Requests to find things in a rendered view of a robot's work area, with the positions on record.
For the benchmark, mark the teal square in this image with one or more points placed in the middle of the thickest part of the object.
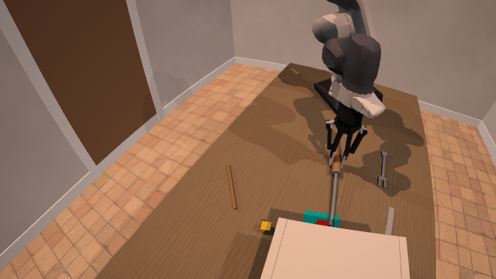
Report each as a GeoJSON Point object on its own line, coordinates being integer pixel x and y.
{"type": "Point", "coordinates": [311, 217]}

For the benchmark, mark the white flat bar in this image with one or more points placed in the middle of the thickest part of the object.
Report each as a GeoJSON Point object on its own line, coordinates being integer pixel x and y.
{"type": "Point", "coordinates": [389, 225]}

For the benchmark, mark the red block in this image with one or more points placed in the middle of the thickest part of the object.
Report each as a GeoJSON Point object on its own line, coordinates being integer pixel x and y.
{"type": "Point", "coordinates": [322, 222]}

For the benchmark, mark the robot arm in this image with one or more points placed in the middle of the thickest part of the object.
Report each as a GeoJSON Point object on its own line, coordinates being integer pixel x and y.
{"type": "Point", "coordinates": [353, 57]}

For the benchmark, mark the small yellow cube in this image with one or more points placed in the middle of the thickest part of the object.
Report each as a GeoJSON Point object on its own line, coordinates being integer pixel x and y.
{"type": "Point", "coordinates": [265, 227]}

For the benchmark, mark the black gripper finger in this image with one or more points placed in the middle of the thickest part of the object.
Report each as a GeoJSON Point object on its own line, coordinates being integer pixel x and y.
{"type": "Point", "coordinates": [333, 147]}
{"type": "Point", "coordinates": [352, 149]}

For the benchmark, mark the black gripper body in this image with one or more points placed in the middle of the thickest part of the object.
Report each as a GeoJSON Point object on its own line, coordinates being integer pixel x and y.
{"type": "Point", "coordinates": [349, 116]}

